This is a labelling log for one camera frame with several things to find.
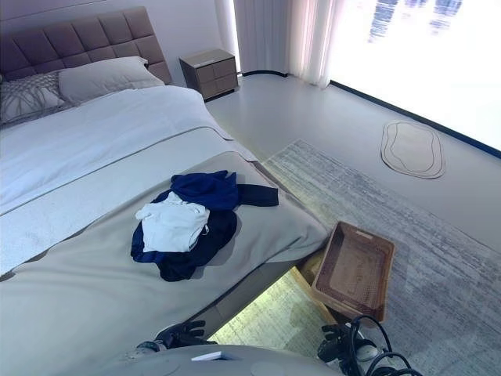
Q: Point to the dark right robot hand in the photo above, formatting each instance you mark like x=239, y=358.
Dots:
x=330, y=333

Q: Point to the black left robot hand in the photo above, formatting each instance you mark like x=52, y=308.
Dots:
x=184, y=331

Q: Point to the black garment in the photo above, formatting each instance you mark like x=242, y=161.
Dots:
x=195, y=254

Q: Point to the white garment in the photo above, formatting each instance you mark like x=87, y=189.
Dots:
x=168, y=227

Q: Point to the blue garment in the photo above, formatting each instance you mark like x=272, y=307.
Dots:
x=207, y=192

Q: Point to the light wooden bed base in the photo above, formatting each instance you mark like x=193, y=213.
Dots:
x=311, y=270

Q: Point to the brown woven basket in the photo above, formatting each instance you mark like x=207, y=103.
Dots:
x=352, y=270

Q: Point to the grey bed cover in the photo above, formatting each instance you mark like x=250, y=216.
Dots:
x=98, y=282

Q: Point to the grey robot torso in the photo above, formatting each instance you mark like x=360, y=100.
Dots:
x=235, y=362

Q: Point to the small oval beige rug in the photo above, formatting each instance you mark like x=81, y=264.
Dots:
x=413, y=150

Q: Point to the white duvet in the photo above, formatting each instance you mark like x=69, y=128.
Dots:
x=98, y=137

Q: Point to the black window floor track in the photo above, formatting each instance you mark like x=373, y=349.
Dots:
x=430, y=122

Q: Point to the brown two-drawer nightstand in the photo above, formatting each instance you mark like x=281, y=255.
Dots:
x=211, y=74

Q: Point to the plain white pillow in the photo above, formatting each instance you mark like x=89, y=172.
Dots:
x=105, y=78

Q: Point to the grey patterned pillow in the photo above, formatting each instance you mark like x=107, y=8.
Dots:
x=27, y=98

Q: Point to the bright glass window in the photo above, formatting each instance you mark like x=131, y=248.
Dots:
x=430, y=58

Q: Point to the brown tufted headboard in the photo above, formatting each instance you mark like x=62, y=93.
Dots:
x=98, y=35

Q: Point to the brown padded bed frame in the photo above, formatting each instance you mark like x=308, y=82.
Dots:
x=242, y=291

